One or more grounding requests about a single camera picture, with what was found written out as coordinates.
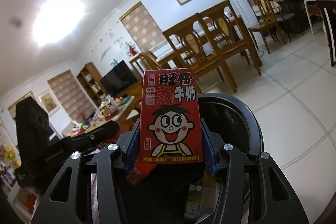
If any wooden bookshelf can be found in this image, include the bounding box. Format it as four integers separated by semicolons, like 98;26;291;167
76;62;108;107

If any red milk carton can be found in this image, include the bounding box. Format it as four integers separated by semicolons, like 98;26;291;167
125;68;203;185

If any dark round trash bin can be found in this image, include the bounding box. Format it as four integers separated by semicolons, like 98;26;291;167
176;93;263;223

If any tall wooden plant stand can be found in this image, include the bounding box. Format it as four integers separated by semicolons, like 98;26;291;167
128;51;161;78

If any wooden dining chair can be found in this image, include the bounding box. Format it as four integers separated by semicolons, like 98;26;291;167
196;0;262;93
163;14;224;81

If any black television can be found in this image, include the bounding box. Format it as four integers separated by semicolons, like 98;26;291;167
100;61;138;97

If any wooden coffee table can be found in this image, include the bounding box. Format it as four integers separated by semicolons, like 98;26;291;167
85;96;141;133

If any framed sunflower picture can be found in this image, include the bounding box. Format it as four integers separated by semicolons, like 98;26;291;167
38;89;60;117

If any wooden dining table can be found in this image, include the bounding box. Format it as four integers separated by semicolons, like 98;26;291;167
156;13;263;75

